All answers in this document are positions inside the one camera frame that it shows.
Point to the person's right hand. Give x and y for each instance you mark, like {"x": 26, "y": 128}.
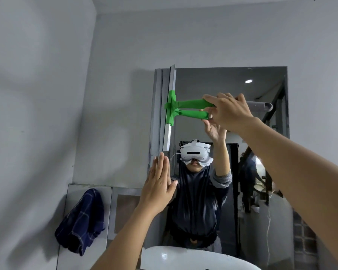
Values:
{"x": 231, "y": 112}

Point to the person's left hand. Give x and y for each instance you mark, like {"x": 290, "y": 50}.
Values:
{"x": 156, "y": 188}

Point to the frameless wall mirror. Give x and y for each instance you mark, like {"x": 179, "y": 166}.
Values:
{"x": 256, "y": 89}

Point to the green and grey squeegee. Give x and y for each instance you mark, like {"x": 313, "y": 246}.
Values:
{"x": 191, "y": 104}

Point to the blue plaid cloth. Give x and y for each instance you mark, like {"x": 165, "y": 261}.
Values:
{"x": 81, "y": 219}

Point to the person's right forearm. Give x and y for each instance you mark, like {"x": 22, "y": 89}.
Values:
{"x": 298, "y": 179}

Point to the person's left forearm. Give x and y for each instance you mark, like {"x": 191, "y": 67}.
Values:
{"x": 124, "y": 241}

